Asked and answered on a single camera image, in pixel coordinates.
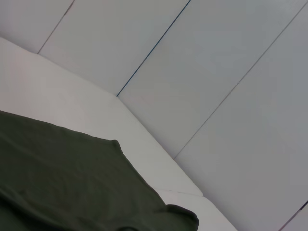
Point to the dark green FREE T-shirt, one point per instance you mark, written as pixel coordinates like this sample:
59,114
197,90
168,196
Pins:
72,180

